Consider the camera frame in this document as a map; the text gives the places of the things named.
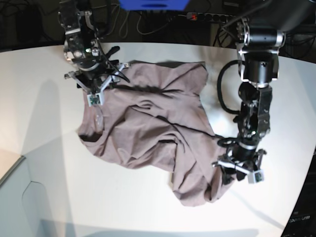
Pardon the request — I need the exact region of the blue plastic box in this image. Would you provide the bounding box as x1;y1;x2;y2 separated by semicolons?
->
119;0;190;11

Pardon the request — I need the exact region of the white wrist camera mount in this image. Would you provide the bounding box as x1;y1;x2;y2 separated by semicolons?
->
64;63;131;107
212;149;267;185

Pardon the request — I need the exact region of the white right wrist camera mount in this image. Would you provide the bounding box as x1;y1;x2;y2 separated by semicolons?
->
64;63;131;107

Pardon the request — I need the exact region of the black power strip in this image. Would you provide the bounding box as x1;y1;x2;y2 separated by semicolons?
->
186;12;233;24

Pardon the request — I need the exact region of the white loose cable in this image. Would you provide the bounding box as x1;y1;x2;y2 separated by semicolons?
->
102;9;173;36

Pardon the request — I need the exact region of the mauve grey t-shirt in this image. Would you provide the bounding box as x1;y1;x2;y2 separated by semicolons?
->
77;62;232;207

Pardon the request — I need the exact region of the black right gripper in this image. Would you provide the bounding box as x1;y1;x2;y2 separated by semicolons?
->
74;46;120;86

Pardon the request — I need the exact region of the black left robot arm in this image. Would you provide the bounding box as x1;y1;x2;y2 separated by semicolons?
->
213;0;316;185

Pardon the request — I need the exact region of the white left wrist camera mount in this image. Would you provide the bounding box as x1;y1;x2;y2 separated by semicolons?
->
212;149;267;185

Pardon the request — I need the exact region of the black keyboard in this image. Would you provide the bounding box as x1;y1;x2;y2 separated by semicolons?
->
282;154;316;237

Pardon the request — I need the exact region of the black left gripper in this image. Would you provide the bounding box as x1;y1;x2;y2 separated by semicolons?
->
221;142;258;185

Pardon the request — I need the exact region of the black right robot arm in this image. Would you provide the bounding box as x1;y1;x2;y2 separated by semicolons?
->
58;0;120;90

